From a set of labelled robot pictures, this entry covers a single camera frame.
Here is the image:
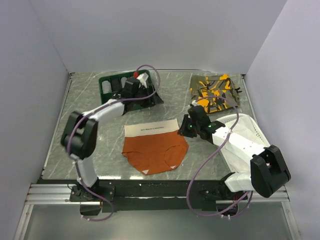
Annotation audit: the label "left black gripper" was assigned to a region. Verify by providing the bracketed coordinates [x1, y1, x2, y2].
[132, 84, 164, 109]

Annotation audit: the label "green divided organizer tray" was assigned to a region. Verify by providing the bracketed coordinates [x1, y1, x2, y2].
[98, 70, 164, 113]

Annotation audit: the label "orange underwear beige waistband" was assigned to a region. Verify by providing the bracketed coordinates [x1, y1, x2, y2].
[122, 118, 189, 175]

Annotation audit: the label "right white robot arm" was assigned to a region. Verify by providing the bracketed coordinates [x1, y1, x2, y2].
[178, 105, 291, 200]

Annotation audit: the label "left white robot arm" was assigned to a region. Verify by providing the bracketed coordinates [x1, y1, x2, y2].
[60, 72, 164, 201]

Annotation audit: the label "white grey rolled sock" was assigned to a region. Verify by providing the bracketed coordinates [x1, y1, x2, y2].
[120, 77, 127, 88]

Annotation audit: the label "dark grey rolled sock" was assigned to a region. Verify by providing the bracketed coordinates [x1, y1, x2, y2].
[110, 79, 122, 92]

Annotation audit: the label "grey striped rolled sock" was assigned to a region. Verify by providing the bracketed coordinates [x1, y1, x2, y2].
[101, 80, 112, 94]

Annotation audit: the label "camouflage orange shorts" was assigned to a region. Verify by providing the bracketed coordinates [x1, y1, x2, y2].
[189, 73, 242, 114]

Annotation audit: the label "white laundry basket with cloth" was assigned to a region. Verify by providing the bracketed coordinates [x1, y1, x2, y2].
[217, 113, 271, 173]

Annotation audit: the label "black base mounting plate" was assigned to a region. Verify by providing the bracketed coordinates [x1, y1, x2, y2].
[69, 179, 247, 216]

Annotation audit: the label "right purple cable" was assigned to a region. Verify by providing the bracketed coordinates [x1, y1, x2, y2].
[186, 96, 252, 219]

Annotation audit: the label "purple cable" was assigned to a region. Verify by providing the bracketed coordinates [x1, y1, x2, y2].
[66, 64, 161, 222]
[186, 96, 252, 219]

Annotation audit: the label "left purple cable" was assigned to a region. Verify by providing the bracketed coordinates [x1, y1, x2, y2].
[66, 64, 161, 222]

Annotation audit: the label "aluminium rail frame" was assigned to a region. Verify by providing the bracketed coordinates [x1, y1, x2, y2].
[24, 184, 290, 205]

